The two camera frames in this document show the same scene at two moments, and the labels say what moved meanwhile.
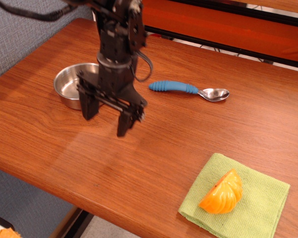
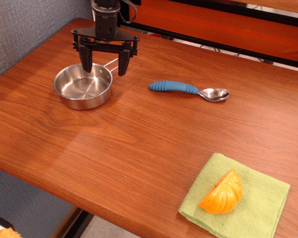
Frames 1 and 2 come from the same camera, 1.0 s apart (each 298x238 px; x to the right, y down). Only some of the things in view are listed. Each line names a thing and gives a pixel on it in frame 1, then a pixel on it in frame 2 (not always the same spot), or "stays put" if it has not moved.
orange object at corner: [8, 232] stays put
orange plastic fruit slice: [224, 195] stays put
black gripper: [114, 86] to [105, 35]
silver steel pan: [66, 83] stays put
